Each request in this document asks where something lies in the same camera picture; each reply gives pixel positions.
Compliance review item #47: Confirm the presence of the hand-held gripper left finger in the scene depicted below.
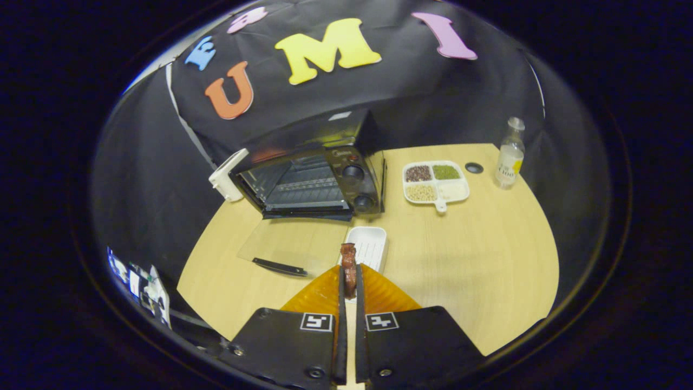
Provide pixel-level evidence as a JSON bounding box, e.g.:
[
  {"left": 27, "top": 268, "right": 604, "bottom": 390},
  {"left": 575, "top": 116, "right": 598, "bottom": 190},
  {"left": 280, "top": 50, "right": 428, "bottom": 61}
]
[{"left": 219, "top": 264, "right": 348, "bottom": 388}]

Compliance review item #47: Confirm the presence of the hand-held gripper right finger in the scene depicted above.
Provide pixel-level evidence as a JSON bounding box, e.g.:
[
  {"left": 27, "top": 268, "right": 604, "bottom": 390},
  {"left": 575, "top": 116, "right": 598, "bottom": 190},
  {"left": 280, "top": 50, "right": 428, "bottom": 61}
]
[{"left": 355, "top": 264, "right": 485, "bottom": 388}]

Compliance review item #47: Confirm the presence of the red raw meat slice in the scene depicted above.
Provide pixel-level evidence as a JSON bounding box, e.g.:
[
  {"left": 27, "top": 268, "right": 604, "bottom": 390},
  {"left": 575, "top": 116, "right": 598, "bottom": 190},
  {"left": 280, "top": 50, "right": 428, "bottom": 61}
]
[{"left": 340, "top": 243, "right": 358, "bottom": 300}]

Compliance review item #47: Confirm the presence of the black toaster oven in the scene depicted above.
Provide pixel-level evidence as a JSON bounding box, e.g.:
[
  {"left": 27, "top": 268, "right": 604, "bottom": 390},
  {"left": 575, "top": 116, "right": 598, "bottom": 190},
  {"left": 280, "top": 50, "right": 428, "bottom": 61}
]
[{"left": 230, "top": 111, "right": 386, "bottom": 277}]

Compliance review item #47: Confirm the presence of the white bread toaster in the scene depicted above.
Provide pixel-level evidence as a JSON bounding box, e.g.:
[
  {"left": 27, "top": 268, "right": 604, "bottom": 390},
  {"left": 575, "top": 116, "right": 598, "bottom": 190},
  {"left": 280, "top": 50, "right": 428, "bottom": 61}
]
[{"left": 209, "top": 148, "right": 250, "bottom": 203}]

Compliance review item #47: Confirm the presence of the white rectangular plastic tray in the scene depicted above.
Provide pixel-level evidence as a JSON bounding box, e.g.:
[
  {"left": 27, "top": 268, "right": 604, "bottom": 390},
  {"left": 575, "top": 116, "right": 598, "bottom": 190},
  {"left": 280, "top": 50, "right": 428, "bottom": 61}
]
[{"left": 338, "top": 226, "right": 388, "bottom": 274}]

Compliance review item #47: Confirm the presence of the white equipment clutter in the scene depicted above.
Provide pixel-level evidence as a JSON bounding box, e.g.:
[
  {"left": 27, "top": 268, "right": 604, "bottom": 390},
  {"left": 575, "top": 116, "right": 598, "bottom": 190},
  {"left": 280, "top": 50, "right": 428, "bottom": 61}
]
[{"left": 107, "top": 246, "right": 171, "bottom": 328}]

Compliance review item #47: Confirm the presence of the white divided dish with grains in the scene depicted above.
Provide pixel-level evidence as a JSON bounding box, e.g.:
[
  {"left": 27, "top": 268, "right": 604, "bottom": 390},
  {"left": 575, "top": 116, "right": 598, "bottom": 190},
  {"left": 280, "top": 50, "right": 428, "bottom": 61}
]
[{"left": 402, "top": 160, "right": 470, "bottom": 213}]

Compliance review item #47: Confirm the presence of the clear glass bottle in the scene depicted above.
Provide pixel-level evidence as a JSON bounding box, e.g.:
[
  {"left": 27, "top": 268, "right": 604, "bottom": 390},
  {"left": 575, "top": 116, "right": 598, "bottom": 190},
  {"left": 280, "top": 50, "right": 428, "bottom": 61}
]
[{"left": 495, "top": 117, "right": 526, "bottom": 190}]

